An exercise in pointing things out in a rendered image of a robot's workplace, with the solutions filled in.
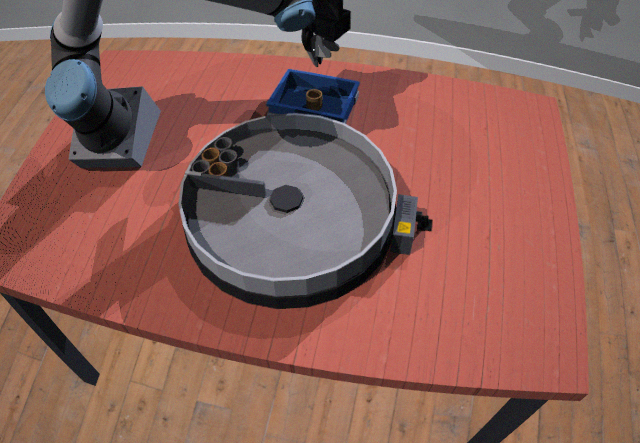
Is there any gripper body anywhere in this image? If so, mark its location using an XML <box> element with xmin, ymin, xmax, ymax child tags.
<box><xmin>308</xmin><ymin>0</ymin><xmax>351</xmax><ymax>43</ymax></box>

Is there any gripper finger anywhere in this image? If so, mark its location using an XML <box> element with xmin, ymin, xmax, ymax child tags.
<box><xmin>302</xmin><ymin>26</ymin><xmax>331</xmax><ymax>67</ymax></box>
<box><xmin>317</xmin><ymin>38</ymin><xmax>340</xmax><ymax>65</ymax></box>

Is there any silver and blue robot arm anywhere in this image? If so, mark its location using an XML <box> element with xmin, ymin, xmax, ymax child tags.
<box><xmin>45</xmin><ymin>0</ymin><xmax>318</xmax><ymax>153</ymax></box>

